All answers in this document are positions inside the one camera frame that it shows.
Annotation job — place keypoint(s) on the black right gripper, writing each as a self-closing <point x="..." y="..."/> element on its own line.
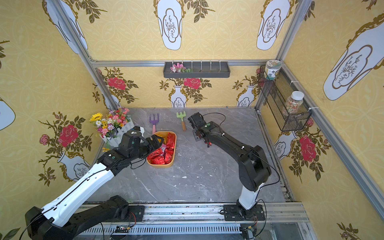
<point x="197" y="134"/>

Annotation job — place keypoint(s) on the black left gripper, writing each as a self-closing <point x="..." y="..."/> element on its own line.
<point x="154" y="142"/>

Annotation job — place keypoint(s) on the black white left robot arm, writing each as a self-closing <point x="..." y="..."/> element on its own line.
<point x="58" y="220"/>

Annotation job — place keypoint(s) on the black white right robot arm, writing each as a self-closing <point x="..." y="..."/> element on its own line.
<point x="254" y="169"/>

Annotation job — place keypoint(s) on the orange oval storage box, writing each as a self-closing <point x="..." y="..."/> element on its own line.
<point x="164" y="156"/>

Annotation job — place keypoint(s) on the flower bouquet white fence planter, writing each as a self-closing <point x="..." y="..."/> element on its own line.
<point x="112" y="126"/>

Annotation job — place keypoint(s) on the small pink flowers on shelf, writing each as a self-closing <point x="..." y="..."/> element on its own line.
<point x="179" y="68"/>

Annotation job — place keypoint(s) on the small circuit board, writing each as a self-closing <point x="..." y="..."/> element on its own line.
<point x="120" y="229"/>

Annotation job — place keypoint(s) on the clear jar white lid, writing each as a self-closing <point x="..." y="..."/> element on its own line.
<point x="293" y="103"/>

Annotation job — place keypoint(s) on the patterned tin jar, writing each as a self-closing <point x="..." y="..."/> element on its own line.
<point x="272" y="69"/>

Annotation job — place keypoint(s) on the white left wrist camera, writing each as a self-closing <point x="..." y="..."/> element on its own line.
<point x="139" y="129"/>

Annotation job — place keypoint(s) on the purple toy fork pink handle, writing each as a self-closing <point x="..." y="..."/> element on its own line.
<point x="154" y="120"/>

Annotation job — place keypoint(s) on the green toy rake wooden handle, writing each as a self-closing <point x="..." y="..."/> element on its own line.
<point x="181" y="115"/>

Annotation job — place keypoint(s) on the grey wall shelf tray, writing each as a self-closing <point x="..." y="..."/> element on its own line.
<point x="200" y="69"/>

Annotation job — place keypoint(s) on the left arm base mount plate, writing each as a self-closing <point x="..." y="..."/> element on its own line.
<point x="133" y="213"/>

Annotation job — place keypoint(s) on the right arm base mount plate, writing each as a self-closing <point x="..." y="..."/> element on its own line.
<point x="238" y="213"/>

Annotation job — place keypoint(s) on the black wire mesh basket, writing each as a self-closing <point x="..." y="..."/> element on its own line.
<point x="275" y="94"/>

